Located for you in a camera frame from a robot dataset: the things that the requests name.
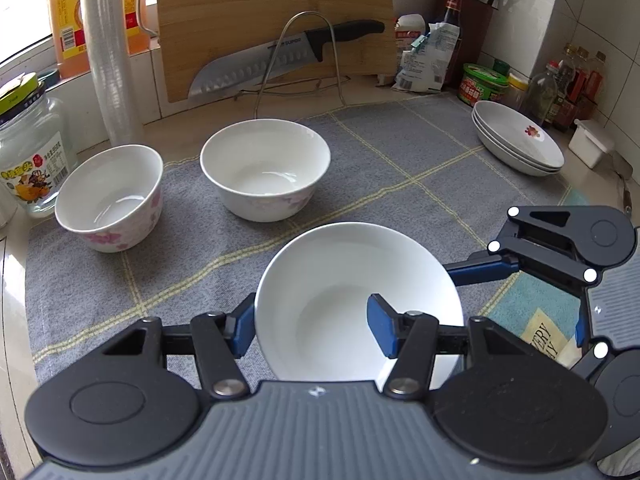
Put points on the dark sauce bottle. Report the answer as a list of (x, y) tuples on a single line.
[(455, 5)]

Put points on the clear glass bottle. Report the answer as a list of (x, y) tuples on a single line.
[(540, 95)]

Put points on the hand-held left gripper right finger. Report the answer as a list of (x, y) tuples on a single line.
[(381, 327)]

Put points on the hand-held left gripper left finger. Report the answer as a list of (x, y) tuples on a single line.
[(243, 327)]

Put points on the white plastic box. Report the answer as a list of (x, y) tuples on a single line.
[(590, 145)]

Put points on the glass jar printed label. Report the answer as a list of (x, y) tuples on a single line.
[(35, 160)]

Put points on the person's white jacket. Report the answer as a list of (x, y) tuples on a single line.
[(625, 465)]

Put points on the green-lidded sauce jar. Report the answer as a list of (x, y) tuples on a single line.
[(480, 87)]

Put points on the white red-label packet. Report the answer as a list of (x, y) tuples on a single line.
[(410, 22)]

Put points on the bamboo cutting board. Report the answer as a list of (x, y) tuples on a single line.
[(225, 10)]

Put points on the white plate fruit print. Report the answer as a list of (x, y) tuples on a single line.
[(487, 143), (505, 164), (510, 125)]

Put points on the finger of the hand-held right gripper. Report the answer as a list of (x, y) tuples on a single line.
[(480, 269), (581, 327)]

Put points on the teal plastic container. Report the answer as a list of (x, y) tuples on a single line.
[(50, 76)]

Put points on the yellow-lidded jar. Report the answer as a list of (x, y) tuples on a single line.
[(517, 82)]

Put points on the red-capped condiment bottle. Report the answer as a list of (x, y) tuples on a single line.
[(557, 105)]

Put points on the grey and teal table mat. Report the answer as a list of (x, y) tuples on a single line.
[(175, 270)]

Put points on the small green container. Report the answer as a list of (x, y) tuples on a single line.
[(501, 66)]

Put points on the orange cooking wine bottle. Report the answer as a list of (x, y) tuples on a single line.
[(65, 20)]

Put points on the brown condiment bottle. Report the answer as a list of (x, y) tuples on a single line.
[(598, 77), (582, 80), (567, 67)]

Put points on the white seasoning bag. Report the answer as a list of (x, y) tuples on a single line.
[(425, 65)]

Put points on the metal spatula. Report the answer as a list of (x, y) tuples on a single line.
[(622, 167)]

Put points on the clear plastic wrap roll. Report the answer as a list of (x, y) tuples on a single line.
[(107, 60)]

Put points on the dark red knife block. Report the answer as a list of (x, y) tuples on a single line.
[(480, 30)]

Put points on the white bowl pink flowers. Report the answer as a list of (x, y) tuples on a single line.
[(320, 285), (107, 200), (265, 180)]

